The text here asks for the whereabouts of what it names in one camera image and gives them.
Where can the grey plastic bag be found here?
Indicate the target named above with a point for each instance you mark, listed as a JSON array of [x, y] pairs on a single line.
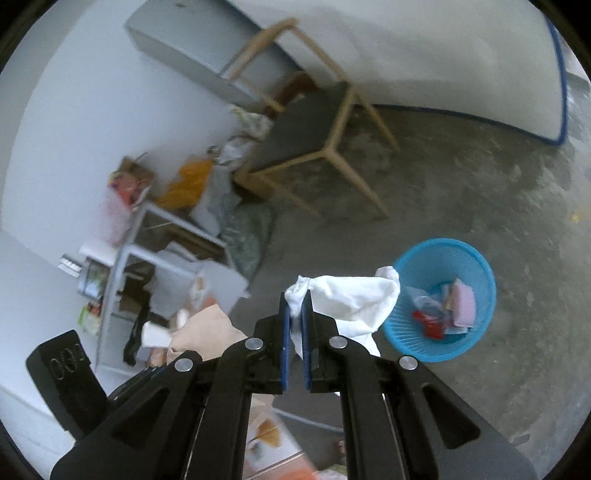
[[217, 198]]

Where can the metal pot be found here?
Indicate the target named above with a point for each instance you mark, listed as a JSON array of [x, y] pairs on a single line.
[[92, 281]]

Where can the white paper cup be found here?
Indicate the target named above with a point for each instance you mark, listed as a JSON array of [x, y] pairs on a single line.
[[154, 334]]

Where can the grey cabinet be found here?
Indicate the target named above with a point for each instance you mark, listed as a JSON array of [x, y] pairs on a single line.
[[184, 46]]

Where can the yellow plastic bag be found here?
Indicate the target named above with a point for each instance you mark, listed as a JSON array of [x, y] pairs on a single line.
[[189, 184]]

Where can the greenish plastic bag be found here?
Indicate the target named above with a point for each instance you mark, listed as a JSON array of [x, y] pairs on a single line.
[[249, 235]]

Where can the cardboard box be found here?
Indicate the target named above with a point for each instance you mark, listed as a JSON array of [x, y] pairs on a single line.
[[251, 184]]

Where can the red and clear plastic bag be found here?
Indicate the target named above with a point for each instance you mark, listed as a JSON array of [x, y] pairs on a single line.
[[429, 314]]

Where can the pink plastic bag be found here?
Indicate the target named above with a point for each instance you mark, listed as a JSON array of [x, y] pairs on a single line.
[[124, 189]]

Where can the green food packet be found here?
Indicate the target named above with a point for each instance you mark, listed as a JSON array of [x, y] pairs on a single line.
[[90, 318]]

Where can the black cloth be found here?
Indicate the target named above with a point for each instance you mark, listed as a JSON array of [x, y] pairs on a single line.
[[134, 337]]

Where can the white tissue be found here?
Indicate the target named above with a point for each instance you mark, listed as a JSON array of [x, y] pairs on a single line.
[[355, 300]]

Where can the beige paper wrapper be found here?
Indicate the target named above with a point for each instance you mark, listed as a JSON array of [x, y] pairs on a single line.
[[203, 332]]

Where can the white metal shelf table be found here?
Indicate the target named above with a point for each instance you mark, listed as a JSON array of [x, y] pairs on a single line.
[[117, 277]]

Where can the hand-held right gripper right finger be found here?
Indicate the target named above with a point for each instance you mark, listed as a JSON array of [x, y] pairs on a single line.
[[305, 350]]

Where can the wooden chair with dark seat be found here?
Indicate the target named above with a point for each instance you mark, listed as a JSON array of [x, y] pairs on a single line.
[[304, 124]]

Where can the blue plastic basket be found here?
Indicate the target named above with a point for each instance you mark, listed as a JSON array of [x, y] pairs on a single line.
[[406, 341]]

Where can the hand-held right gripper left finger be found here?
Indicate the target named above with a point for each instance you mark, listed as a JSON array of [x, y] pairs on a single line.
[[286, 355]]

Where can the white paper roll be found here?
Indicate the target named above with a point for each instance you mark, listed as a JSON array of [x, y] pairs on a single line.
[[97, 253]]

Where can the white plastic bag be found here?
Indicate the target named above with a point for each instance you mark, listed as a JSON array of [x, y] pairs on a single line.
[[249, 124]]

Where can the steel grater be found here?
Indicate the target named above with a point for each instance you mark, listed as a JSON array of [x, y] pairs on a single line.
[[69, 263]]

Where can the brown wooden box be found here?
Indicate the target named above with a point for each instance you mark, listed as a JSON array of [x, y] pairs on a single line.
[[295, 87]]

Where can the pink drink carton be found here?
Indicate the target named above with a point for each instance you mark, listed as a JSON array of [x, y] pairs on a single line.
[[464, 302]]

